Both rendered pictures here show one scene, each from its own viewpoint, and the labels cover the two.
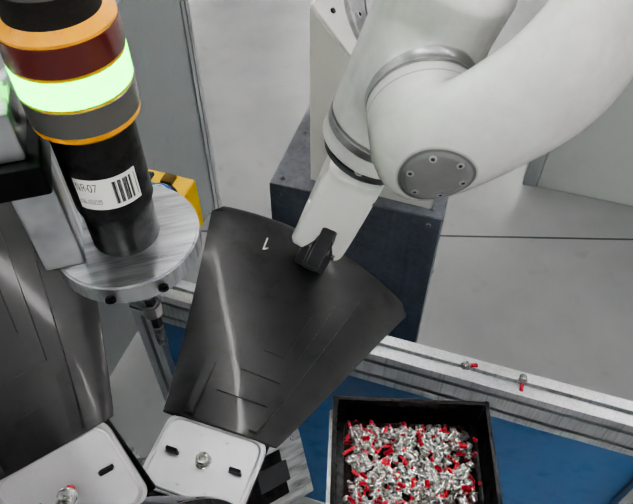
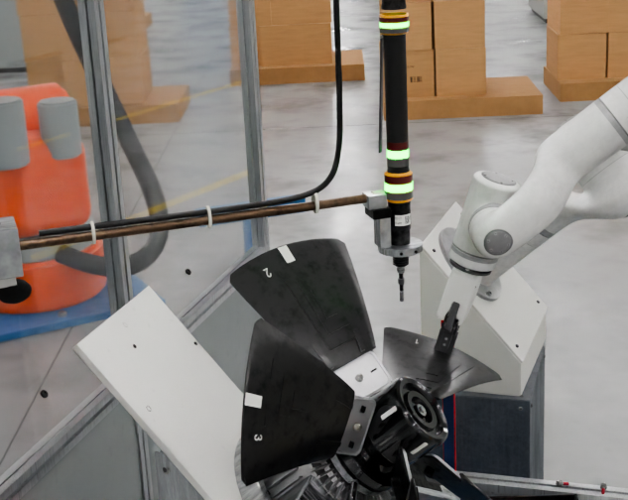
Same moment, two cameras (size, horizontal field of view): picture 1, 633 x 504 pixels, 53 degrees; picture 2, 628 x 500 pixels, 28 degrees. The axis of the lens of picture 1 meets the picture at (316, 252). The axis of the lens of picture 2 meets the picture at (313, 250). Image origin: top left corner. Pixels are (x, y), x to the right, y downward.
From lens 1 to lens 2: 1.69 m
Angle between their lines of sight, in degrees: 31
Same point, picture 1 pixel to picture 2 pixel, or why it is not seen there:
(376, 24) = (469, 200)
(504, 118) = (517, 215)
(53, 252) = (384, 241)
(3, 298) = (331, 301)
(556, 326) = not seen: outside the picture
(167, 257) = (415, 245)
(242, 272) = (407, 350)
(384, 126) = (476, 226)
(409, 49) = (482, 204)
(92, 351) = (366, 322)
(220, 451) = not seen: hidden behind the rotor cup
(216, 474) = not seen: hidden behind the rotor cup
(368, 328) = (480, 375)
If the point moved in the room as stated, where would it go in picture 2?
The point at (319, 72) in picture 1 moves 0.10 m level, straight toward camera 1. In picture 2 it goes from (427, 292) to (432, 310)
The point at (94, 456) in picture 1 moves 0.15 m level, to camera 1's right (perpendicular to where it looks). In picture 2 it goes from (368, 364) to (463, 359)
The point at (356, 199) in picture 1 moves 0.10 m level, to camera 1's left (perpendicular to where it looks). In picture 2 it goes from (467, 282) to (409, 285)
